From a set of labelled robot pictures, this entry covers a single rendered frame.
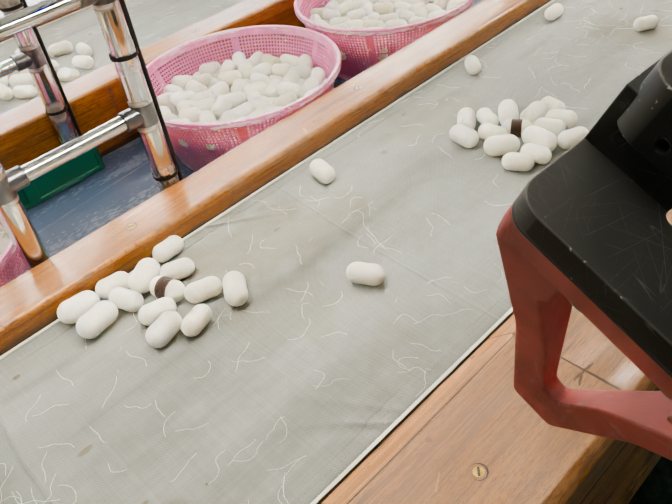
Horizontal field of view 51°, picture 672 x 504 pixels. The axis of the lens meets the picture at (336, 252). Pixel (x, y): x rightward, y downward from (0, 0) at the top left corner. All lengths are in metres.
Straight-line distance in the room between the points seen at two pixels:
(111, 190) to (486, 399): 0.59
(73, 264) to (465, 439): 0.38
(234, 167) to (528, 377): 0.57
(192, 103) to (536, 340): 0.79
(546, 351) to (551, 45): 0.81
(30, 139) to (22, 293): 0.33
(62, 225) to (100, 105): 0.18
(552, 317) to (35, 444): 0.47
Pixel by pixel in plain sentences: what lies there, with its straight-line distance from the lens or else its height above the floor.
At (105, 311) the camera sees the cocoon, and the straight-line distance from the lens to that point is 0.62.
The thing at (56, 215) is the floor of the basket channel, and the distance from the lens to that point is 0.92.
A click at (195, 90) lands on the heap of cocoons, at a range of 0.96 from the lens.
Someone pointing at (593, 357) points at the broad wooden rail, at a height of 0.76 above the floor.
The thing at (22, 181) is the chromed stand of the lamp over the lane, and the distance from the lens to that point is 0.66.
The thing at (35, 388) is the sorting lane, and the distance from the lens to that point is 0.61.
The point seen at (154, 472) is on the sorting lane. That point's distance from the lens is 0.52.
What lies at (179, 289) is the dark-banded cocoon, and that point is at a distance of 0.61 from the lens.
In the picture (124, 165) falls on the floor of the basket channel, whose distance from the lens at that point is 0.97.
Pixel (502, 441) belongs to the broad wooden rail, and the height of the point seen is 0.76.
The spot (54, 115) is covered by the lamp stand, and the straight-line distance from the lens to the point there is 0.93.
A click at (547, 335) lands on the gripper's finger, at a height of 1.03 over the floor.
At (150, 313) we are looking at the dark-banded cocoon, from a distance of 0.60.
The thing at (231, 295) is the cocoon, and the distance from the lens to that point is 0.59.
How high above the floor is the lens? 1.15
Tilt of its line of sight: 40 degrees down
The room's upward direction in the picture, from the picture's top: 10 degrees counter-clockwise
